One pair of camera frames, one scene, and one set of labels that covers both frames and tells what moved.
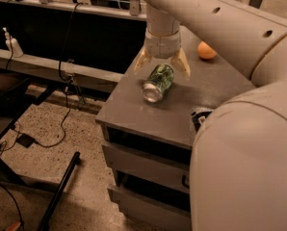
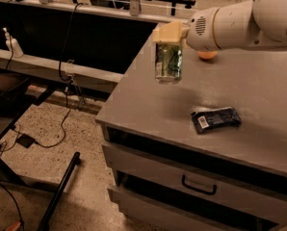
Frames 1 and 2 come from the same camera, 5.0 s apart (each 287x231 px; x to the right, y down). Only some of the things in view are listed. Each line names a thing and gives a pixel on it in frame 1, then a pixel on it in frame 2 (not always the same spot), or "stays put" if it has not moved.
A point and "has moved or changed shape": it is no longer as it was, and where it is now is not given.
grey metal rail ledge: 100,79 stays put
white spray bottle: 13,45 stays put
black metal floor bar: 53,205 stays put
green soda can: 159,82 has moved or changed shape
